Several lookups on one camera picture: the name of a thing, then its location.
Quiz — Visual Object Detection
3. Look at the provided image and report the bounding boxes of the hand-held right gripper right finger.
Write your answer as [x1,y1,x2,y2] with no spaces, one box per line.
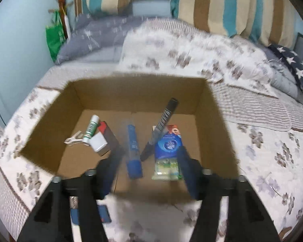
[177,145,281,242]

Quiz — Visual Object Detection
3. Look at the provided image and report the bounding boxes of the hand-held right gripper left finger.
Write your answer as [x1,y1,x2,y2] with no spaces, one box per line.
[16,145,126,242]

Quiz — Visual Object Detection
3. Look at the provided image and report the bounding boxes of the green snack packet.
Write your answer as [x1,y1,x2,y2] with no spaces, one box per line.
[151,156,184,182]

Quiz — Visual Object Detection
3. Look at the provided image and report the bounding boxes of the white charger plug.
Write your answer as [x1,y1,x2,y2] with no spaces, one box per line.
[89,133,109,153]

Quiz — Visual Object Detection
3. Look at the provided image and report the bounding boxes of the blue pen tube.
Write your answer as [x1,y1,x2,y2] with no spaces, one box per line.
[126,124,144,179]

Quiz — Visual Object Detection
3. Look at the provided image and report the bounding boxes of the blue printed pack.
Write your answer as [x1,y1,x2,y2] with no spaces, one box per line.
[154,125,184,159]

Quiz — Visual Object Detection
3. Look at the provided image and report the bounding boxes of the red and black small box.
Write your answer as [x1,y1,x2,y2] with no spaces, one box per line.
[97,121,121,157]

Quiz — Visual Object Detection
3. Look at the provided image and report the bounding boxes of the green glue stick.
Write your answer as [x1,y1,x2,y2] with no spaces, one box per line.
[83,115,100,144]

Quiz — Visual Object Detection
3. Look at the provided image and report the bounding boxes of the white plastic clip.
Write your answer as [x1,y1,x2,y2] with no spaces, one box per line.
[64,131,88,146]

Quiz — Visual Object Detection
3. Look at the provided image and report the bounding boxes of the black cylindrical tube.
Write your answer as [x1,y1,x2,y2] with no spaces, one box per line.
[140,98,179,162]

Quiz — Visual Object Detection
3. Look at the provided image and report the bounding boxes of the brown cardboard box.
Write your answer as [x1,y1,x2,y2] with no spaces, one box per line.
[20,72,241,202]

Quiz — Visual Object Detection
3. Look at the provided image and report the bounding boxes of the brown striped mat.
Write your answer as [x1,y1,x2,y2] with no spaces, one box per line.
[209,82,294,132]

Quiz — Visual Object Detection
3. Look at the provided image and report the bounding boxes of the white floral quilt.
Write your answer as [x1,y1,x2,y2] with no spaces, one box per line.
[117,19,276,87]

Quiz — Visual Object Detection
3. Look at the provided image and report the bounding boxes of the grey folded quilt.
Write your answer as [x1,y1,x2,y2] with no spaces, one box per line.
[263,48,303,109]

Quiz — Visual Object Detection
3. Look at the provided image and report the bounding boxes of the grey-blue patterned quilt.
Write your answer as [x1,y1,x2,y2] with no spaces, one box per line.
[56,14,147,66]

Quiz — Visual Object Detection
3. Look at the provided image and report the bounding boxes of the green shopping bag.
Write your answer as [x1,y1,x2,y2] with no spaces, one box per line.
[45,10,66,62]

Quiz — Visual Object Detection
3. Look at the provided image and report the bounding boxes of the navy star pillow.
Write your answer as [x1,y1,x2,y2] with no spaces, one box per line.
[268,44,303,94]

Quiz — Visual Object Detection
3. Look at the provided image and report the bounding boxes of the white plastic rod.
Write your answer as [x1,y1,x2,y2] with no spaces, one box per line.
[63,10,72,40]

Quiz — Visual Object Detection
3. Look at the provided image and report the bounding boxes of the wide striped curtain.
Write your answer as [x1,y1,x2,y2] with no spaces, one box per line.
[170,0,297,49]

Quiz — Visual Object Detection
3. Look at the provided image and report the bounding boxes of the wooden coat rack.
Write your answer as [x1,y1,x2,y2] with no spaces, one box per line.
[52,0,69,41]

